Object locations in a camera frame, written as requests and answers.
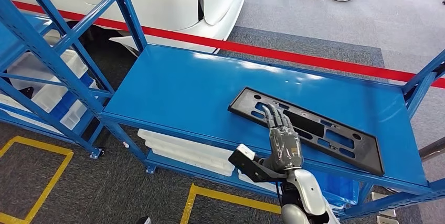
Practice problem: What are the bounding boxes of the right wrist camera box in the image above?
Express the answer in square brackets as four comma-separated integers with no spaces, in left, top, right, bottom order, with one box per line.
[227,143,289,184]

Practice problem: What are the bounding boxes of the yellow floor tape square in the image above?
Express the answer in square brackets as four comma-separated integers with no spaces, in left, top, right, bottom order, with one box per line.
[0,135,75,224]
[180,183,282,224]

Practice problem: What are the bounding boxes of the red barrier belt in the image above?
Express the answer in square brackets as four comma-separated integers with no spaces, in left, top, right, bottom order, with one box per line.
[12,0,445,90]

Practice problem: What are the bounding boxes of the grey metal bar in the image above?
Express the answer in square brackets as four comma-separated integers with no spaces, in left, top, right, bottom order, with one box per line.
[419,137,445,162]

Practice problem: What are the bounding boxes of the white stacked storage bin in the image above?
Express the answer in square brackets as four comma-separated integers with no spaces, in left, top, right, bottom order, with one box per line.
[144,141,235,173]
[137,129,236,167]
[151,149,234,177]

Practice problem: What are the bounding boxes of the blue metal shelf rack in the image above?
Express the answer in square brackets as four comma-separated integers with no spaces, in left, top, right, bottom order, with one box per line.
[0,0,445,220]
[0,0,117,161]

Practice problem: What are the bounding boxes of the white open storage bin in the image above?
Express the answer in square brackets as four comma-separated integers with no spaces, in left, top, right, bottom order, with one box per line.
[238,168,361,211]

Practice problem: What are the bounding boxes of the black plastic frame panel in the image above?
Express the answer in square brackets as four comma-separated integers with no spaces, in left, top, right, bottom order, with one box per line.
[227,87,386,177]

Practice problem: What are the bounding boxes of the translucent white divided bin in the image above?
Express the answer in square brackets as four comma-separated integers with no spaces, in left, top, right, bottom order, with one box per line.
[59,80,100,131]

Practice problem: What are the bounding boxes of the large translucent white bin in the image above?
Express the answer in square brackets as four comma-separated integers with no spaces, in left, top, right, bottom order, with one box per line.
[7,49,89,112]

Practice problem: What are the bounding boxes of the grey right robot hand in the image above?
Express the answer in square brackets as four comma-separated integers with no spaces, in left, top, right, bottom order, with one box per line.
[260,103,304,175]

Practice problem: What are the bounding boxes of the white car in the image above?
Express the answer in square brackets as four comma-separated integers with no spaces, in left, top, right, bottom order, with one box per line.
[0,0,249,55]

